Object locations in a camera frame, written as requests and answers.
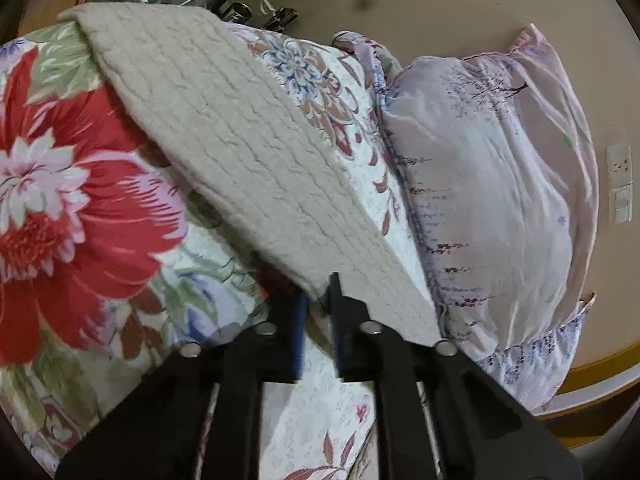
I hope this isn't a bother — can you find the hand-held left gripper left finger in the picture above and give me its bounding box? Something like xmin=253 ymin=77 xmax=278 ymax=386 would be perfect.
xmin=55 ymin=292 xmax=311 ymax=480

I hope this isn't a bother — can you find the white floral bedsheet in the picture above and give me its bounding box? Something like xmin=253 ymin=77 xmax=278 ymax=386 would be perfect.
xmin=150 ymin=22 xmax=441 ymax=480

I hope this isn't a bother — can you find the beige cable knit sweater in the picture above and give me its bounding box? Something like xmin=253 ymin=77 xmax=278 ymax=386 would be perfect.
xmin=57 ymin=2 xmax=443 ymax=348

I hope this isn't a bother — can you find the white wall socket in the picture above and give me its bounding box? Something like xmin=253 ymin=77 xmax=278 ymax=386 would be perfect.
xmin=606 ymin=144 xmax=635 ymax=188

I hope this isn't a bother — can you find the pink lavender print pillow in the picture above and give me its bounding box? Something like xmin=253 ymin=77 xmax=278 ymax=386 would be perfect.
xmin=450 ymin=295 xmax=598 ymax=413
xmin=332 ymin=22 xmax=601 ymax=361

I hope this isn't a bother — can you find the white light switch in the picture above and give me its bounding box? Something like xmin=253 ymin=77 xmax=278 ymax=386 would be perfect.
xmin=612 ymin=186 xmax=635 ymax=225

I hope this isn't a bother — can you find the wooden bed frame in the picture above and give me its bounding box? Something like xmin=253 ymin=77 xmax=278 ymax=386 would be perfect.
xmin=540 ymin=332 xmax=640 ymax=448

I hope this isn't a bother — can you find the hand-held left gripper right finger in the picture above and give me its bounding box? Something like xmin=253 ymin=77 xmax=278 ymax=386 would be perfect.
xmin=327 ymin=272 xmax=583 ymax=480

